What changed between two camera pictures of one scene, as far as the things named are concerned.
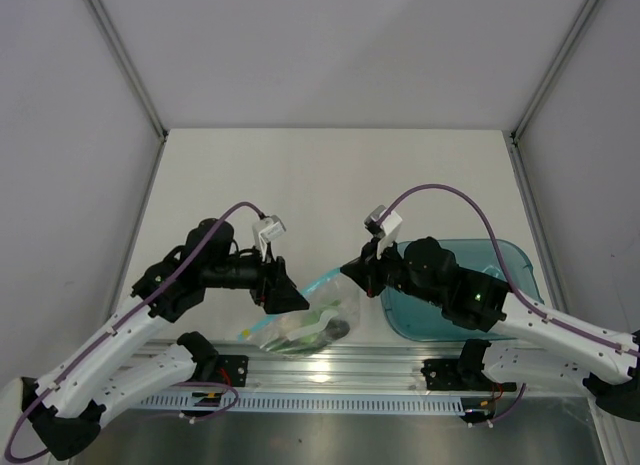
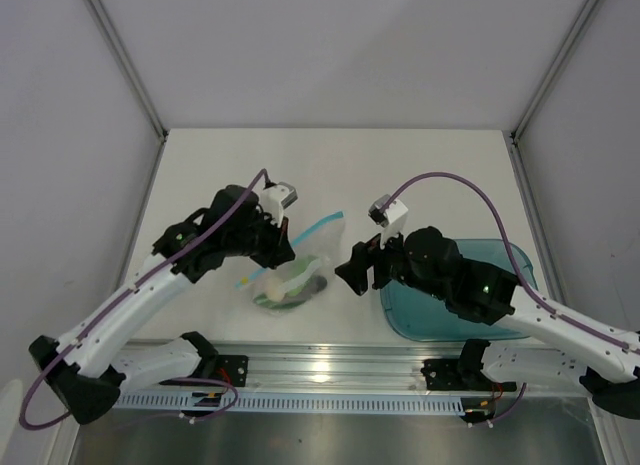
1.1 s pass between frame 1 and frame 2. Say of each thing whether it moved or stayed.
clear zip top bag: moved
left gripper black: moved
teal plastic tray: stayed
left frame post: stayed
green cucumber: moved
